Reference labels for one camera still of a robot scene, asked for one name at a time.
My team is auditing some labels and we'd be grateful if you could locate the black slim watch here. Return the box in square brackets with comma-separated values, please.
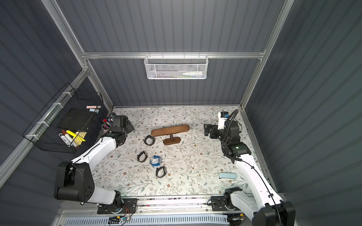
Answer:
[137, 151, 148, 163]

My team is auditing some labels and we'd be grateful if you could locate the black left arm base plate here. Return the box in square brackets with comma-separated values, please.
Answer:
[97, 198, 138, 215]

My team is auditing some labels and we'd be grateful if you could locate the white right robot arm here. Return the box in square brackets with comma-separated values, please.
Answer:
[204, 110, 296, 226]

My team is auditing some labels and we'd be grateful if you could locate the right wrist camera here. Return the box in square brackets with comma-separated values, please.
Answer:
[217, 111, 229, 130]

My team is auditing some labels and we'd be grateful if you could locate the black notebook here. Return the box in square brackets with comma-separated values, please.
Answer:
[57, 108, 97, 132]

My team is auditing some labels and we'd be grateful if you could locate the black rugged watch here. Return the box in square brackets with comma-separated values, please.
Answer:
[143, 135, 156, 146]

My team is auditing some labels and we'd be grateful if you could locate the light blue eraser case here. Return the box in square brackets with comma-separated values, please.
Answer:
[218, 172, 237, 180]

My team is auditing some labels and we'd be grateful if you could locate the black round watch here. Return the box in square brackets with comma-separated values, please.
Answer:
[156, 166, 167, 178]

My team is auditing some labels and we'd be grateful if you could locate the white marker in basket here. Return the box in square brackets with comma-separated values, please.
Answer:
[58, 133, 71, 147]

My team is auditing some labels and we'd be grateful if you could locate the yellow highlighter marker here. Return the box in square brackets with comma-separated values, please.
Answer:
[66, 130, 87, 142]

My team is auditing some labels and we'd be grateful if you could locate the white tube in basket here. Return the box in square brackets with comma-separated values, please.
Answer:
[183, 71, 203, 77]

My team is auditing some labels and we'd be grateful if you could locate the brown wooden watch stand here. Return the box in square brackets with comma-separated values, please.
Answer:
[151, 124, 190, 146]

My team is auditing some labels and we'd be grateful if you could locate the pink pen cup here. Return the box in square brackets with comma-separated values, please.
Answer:
[101, 118, 112, 130]

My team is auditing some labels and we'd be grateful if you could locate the white wire mesh basket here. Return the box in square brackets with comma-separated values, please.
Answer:
[144, 55, 209, 80]

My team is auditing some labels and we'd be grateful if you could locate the black wire wall basket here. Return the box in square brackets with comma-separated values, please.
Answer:
[23, 87, 108, 153]

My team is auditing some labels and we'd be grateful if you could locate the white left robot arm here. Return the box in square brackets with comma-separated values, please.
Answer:
[54, 115, 134, 208]

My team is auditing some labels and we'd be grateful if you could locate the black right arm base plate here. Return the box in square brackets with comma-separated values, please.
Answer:
[210, 196, 236, 211]

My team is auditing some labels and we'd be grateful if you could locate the blue transparent watch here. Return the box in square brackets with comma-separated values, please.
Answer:
[150, 155, 162, 167]

